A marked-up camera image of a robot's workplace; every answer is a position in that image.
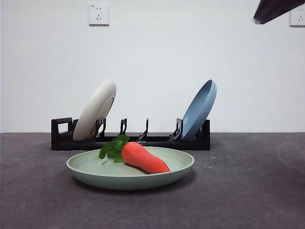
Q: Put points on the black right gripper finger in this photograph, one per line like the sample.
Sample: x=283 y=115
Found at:
x=274 y=9

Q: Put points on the orange carrot with green leaves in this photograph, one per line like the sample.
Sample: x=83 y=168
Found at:
x=145 y=159

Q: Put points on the green plate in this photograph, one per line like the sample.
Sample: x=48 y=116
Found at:
x=128 y=180

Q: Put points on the blue plate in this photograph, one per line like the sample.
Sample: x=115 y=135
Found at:
x=197 y=112

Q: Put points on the cream plate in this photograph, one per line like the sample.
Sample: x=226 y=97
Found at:
x=93 y=112

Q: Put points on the black plate rack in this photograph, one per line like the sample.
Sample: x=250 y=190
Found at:
x=60 y=143

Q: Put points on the white wall socket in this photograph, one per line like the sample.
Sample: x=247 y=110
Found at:
x=99 y=14
x=299 y=19

